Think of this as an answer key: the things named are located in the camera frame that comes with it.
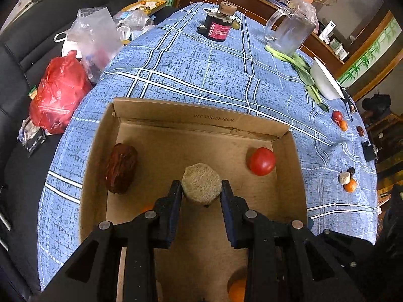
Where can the blue plaid tablecloth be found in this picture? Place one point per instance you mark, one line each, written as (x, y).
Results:
(174, 62)

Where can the black sofa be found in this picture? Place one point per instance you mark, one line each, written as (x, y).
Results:
(27, 47)

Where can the orange tangerine front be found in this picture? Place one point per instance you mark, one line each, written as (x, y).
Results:
(236, 285)

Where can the small orange tangerine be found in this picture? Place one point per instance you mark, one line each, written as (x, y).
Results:
(147, 208)

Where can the clear plastic bag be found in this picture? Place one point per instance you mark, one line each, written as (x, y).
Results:
(97, 38)

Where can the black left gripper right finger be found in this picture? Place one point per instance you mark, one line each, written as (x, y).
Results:
(286, 262)

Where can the small green olive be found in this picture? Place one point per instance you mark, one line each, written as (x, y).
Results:
(236, 25)

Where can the red date table edge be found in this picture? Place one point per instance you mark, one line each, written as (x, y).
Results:
(360, 131)

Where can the large red date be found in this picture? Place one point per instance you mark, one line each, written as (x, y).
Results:
(120, 170)

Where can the dark jar pink label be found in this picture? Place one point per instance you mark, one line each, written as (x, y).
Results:
(218, 22)

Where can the dark date upper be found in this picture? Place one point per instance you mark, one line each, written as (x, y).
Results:
(351, 170)

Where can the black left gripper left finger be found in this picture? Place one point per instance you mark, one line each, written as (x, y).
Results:
(91, 273)

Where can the beige sugarcane block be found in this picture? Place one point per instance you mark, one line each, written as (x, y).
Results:
(344, 178)

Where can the beige sugarcane chunk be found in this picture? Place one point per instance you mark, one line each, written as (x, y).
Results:
(201, 184)

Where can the brown cardboard box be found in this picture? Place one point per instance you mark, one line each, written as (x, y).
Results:
(142, 146)

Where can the white plastic basin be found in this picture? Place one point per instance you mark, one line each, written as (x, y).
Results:
(326, 84)

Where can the green leafy vegetable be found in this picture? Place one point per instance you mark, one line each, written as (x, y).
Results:
(303, 70)

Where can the clear plastic pitcher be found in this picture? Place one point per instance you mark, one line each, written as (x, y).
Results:
(290, 26)

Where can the red plastic bag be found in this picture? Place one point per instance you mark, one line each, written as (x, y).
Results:
(59, 93)

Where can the white carton box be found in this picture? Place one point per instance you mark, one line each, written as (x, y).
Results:
(327, 31)

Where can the red tomato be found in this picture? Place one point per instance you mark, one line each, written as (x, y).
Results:
(262, 162)
(337, 116)

